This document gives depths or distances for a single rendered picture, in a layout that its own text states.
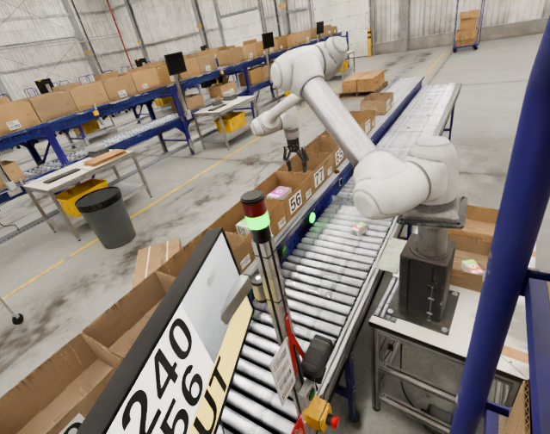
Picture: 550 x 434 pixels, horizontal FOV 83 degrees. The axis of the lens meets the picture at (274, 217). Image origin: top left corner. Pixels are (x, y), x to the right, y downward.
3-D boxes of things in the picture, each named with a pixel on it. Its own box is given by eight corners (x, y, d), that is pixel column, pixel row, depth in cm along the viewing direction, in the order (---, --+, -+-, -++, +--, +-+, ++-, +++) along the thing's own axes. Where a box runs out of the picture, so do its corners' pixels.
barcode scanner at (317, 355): (336, 354, 104) (332, 337, 98) (323, 388, 97) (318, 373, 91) (318, 347, 108) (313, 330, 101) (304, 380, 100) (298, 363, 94)
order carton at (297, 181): (287, 223, 200) (283, 200, 192) (250, 217, 215) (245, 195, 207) (313, 195, 227) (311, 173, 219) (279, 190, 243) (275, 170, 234)
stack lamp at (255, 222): (262, 231, 66) (256, 207, 63) (243, 227, 69) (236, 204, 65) (274, 219, 69) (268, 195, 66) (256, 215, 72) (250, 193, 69)
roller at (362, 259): (375, 269, 177) (375, 262, 174) (294, 251, 204) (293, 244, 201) (378, 263, 180) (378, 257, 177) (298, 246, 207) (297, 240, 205)
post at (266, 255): (308, 452, 110) (258, 257, 65) (296, 444, 113) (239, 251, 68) (322, 419, 118) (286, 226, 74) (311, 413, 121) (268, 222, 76)
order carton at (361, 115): (364, 139, 308) (363, 121, 299) (336, 139, 323) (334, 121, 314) (375, 126, 335) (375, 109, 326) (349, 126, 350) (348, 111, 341)
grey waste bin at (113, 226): (132, 247, 381) (108, 202, 348) (92, 254, 383) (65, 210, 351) (145, 226, 424) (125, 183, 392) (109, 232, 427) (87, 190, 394)
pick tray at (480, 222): (502, 254, 162) (505, 238, 157) (423, 237, 185) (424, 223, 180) (509, 226, 180) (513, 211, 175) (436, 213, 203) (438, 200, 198)
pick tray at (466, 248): (497, 297, 140) (502, 281, 135) (408, 273, 163) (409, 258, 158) (504, 260, 159) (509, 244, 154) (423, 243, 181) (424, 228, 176)
